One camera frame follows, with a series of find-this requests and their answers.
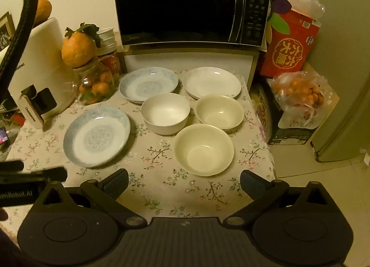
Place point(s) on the orange citrus fruit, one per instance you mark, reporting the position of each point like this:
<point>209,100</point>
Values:
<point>43,10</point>

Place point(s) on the plastic bag of pastries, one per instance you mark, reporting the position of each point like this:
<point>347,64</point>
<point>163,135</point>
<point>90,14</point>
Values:
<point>300,91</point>

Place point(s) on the floral tablecloth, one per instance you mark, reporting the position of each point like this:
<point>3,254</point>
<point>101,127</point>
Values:
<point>150,154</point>

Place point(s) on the glass jar of tangerines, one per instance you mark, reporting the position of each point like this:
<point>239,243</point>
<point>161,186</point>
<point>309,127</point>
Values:
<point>95,88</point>

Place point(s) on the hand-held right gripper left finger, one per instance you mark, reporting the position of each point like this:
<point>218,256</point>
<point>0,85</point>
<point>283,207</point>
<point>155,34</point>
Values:
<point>117,183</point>

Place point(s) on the black cardboard box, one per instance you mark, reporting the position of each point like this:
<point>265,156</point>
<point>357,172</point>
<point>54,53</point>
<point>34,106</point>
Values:
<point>292,137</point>

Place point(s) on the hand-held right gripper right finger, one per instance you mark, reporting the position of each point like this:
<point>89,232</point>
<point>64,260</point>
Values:
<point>252,182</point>

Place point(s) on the cream bowl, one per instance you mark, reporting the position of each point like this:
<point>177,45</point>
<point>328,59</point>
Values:
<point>219,111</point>
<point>202,148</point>

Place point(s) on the pale refrigerator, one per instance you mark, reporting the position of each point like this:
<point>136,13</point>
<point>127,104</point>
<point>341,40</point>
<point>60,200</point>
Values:
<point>347,82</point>

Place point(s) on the blue patterned plate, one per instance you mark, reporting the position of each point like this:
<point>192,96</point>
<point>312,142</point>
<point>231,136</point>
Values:
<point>135,86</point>
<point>95,140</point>

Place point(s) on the picture frame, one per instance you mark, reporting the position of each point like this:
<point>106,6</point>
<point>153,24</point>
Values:
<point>5,33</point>

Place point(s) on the clear plastic bag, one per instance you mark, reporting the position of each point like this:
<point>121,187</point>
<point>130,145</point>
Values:
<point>306,1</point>

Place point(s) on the yellow printed sack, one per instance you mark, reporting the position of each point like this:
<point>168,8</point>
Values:
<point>261,111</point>

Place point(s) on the white bowl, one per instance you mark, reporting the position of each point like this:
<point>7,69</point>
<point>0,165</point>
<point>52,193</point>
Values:
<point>164,111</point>

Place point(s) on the white air fryer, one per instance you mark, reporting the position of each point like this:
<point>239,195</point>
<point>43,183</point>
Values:
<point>43,53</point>

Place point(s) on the brown sauce jar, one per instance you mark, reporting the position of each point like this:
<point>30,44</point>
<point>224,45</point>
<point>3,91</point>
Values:
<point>111,62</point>

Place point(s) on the large leafy orange citrus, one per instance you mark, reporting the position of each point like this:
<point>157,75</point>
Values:
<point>76,49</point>

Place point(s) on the white plate with swirls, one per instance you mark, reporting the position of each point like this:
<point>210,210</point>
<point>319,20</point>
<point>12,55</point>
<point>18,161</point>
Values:
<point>212,82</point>

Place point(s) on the wooden microwave shelf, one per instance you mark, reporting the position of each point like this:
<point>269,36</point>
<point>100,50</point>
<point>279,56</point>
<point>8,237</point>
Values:
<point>188,49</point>

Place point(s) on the black microwave oven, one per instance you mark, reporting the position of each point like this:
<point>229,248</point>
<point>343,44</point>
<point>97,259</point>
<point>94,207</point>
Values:
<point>179,7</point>

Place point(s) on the red gift box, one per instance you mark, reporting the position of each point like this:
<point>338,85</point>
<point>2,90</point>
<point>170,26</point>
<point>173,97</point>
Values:
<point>284,50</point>

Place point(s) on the small lit phone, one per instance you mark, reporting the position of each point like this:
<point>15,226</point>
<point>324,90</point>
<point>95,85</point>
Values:
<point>3,138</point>

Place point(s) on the stack of paper cups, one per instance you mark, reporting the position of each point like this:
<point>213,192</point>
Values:
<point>105,37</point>

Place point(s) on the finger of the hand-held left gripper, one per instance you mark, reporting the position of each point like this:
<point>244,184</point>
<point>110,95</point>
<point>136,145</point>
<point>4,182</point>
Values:
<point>11,166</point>
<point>49,174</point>

